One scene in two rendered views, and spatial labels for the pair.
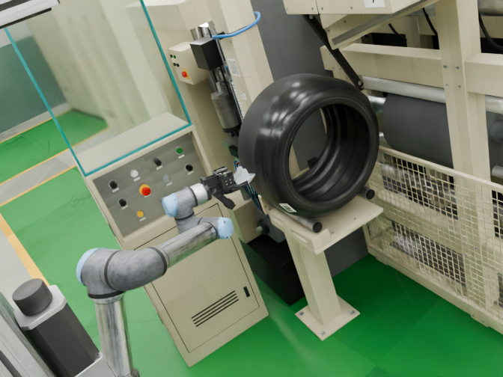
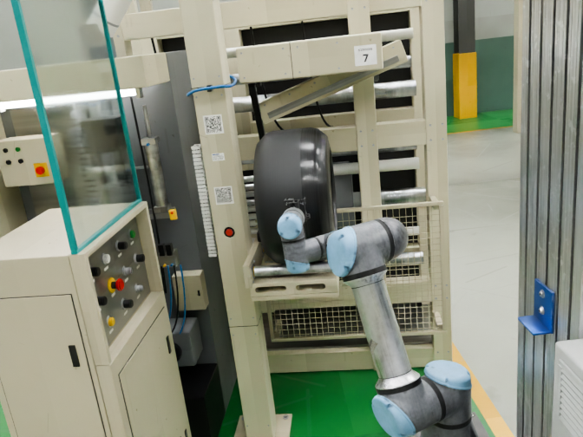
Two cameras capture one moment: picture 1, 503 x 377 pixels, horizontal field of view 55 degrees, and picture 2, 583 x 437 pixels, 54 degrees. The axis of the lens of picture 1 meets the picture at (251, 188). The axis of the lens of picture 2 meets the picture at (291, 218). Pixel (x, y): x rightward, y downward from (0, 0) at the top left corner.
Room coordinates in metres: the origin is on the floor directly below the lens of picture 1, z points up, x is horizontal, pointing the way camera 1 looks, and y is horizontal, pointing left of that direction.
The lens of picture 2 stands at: (0.74, 1.78, 1.80)
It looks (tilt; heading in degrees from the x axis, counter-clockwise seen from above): 17 degrees down; 297
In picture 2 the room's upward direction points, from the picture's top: 6 degrees counter-clockwise
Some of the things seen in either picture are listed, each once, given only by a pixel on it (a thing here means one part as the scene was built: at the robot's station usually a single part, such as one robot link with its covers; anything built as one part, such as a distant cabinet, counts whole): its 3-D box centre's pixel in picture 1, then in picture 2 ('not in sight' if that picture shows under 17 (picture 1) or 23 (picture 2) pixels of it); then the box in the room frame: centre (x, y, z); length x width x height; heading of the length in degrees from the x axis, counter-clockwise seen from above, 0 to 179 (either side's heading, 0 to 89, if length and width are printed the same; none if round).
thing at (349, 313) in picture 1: (326, 313); (262, 432); (2.03, -0.16, 0.01); 0.27 x 0.27 x 0.02; 20
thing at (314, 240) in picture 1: (297, 224); (294, 283); (1.75, -0.14, 0.84); 0.36 x 0.09 x 0.06; 20
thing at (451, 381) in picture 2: not in sight; (446, 389); (1.01, 0.49, 0.88); 0.13 x 0.12 x 0.14; 53
